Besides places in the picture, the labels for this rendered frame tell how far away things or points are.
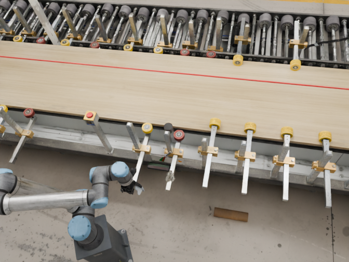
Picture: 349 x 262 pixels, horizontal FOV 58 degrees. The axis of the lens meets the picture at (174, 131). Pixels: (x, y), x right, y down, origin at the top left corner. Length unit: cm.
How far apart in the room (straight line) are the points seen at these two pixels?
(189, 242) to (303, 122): 140
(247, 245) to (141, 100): 154
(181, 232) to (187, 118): 111
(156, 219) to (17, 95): 162
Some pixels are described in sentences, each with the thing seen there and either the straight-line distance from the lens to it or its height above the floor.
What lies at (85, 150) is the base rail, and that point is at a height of 70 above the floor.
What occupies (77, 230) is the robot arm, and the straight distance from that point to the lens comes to 224.
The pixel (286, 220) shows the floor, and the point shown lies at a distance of 307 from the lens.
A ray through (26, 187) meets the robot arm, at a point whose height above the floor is 122.
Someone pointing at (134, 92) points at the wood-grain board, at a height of 90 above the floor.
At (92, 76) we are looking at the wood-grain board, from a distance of 281.
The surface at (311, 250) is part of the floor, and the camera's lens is 306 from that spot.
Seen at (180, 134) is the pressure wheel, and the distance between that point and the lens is 230.
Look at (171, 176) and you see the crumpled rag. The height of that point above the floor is 87.
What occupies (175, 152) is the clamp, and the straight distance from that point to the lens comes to 227.
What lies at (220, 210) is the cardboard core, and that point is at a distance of 293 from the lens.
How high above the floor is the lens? 288
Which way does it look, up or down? 59 degrees down
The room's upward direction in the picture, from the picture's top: 10 degrees counter-clockwise
